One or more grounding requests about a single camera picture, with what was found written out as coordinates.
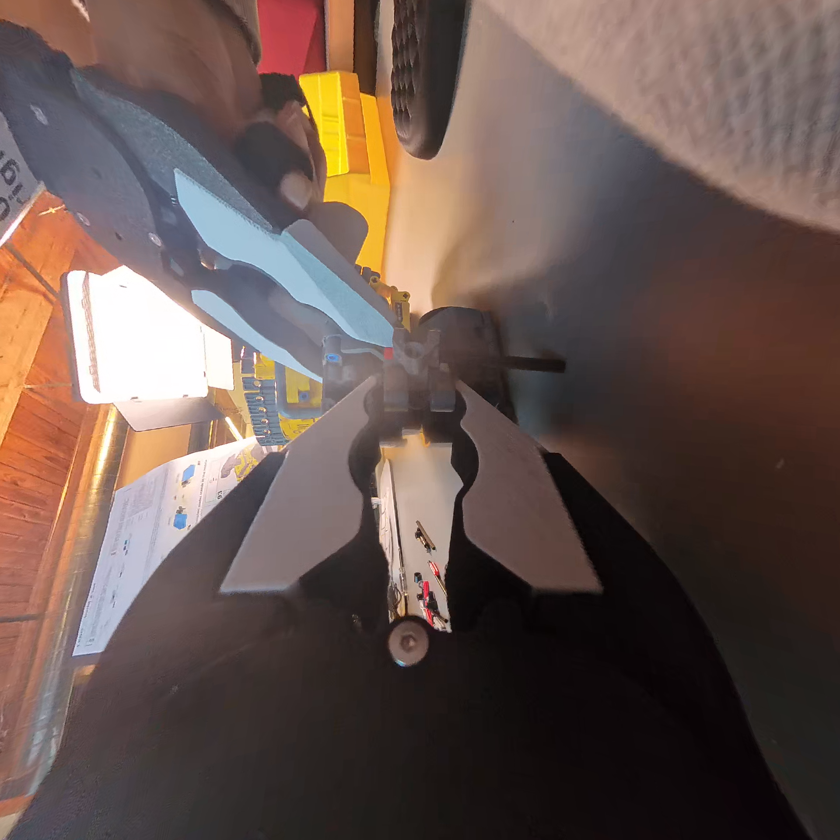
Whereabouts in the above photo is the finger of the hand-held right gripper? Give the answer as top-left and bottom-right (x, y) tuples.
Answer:
(172, 167), (396, 350)
(189, 289), (329, 383)

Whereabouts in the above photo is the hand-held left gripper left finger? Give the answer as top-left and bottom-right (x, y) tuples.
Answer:
(220, 377), (385, 595)

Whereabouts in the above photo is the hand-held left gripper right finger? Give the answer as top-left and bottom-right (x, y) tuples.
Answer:
(453, 381), (605, 595)

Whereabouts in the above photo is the yellow brick-built vehicle model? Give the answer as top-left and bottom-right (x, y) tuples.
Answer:
(239, 262), (414, 447)

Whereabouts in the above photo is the grey brick engine assembly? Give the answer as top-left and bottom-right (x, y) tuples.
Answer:
(322, 305), (519, 434)

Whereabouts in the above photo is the grey desk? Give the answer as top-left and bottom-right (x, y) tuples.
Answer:
(377, 0), (840, 840)

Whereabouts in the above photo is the person's right hand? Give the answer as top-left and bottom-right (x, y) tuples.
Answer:
(85, 0), (329, 211)

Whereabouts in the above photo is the bright light panel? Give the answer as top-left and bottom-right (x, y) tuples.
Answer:
(60, 266), (236, 433)

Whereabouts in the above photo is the yellow plastic bin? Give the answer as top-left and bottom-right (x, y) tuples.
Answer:
(298, 71), (395, 271)

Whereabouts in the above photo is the pile of small brick pins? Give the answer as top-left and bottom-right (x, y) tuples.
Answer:
(416, 571), (452, 627)

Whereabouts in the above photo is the building instruction booklet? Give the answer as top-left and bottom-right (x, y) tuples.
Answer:
(72, 438), (266, 657)

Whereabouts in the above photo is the silver metal pole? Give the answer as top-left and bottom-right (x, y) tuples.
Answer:
(13, 403), (132, 798)

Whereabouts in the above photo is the red plastic bin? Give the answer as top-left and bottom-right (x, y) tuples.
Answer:
(258, 0), (327, 74)

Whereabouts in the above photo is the black honeycomb pad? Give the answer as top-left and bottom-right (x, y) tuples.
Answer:
(390, 0), (470, 161)

